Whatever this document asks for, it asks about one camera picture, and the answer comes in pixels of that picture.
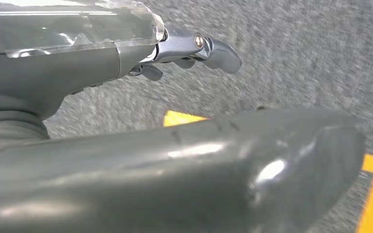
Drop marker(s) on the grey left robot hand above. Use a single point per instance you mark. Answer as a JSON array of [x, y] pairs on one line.
[[141, 186]]

